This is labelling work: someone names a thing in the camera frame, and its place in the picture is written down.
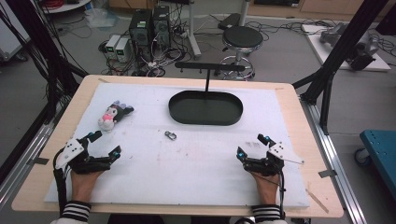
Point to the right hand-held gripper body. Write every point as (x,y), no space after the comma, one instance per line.
(274,158)

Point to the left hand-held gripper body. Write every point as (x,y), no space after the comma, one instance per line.
(73,151)

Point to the black and white plush toy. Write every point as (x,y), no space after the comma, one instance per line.
(109,119)

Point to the black oval tray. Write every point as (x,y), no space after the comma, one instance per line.
(202,110)

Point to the person's right hand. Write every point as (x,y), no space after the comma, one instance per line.
(266,188)

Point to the person's left hand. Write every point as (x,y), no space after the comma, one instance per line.
(83,186)

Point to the grey tape piece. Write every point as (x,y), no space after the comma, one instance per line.
(327,173)
(39,160)

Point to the small metal carabiner clip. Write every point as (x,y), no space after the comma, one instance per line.
(168,133)

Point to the white foam mat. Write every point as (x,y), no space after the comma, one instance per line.
(186,174)

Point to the thin wooden stick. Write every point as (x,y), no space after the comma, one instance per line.
(317,201)

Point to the white power supply box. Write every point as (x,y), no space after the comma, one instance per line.
(111,45)
(123,49)

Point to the blue wheeled cart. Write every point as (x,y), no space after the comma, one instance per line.
(378,155)

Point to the black round stool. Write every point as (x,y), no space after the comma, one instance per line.
(243,37)

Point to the black computer tower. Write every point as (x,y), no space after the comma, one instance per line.
(140,31)
(161,26)

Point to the clear plastic bag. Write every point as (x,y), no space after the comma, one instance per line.
(101,17)

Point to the flat black box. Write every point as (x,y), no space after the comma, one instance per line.
(229,21)

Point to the grey desk leg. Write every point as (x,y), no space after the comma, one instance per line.
(193,34)

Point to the grey machine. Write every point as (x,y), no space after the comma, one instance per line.
(361,46)

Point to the white floor platform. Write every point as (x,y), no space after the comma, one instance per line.
(378,65)

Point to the aluminium rail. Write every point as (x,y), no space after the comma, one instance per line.
(330,146)
(28,155)

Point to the black metal frame post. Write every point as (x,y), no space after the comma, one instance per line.
(342,46)

